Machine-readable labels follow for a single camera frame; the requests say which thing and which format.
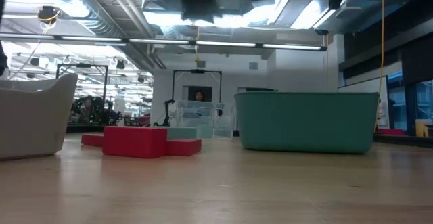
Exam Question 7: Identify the long ceiling light bar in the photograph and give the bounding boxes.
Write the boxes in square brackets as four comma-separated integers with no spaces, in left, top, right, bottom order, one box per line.
[0,33,327,51]

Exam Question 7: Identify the red block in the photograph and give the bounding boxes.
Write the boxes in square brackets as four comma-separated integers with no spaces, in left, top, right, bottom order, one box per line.
[81,133,105,148]
[102,125,168,159]
[165,138,203,157]

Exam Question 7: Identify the teal plastic tray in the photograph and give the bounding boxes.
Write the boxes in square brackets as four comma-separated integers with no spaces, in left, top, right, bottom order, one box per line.
[233,91,380,155]

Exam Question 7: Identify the yellow cable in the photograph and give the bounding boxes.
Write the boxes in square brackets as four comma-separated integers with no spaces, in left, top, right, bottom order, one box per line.
[373,0,386,132]

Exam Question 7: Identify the black desk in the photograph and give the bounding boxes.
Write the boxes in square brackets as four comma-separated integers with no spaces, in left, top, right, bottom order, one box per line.
[371,134,433,149]

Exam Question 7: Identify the grey plastic tray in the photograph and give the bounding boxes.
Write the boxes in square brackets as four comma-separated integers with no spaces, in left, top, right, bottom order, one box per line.
[0,72,79,160]

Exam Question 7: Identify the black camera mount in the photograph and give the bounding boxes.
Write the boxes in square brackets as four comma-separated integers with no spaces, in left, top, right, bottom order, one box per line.
[164,0,219,24]

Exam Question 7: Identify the black ceiling cable reel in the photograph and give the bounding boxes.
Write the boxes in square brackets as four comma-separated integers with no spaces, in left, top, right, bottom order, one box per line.
[37,5,62,24]

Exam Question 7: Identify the clear plastic container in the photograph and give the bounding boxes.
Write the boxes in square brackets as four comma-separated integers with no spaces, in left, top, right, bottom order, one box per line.
[168,99,235,141]

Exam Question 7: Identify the light blue block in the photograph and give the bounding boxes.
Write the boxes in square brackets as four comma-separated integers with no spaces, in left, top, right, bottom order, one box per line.
[165,126,198,141]
[196,124,214,139]

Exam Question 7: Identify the red items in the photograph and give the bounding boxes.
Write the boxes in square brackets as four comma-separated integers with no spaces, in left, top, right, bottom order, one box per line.
[377,128,405,136]

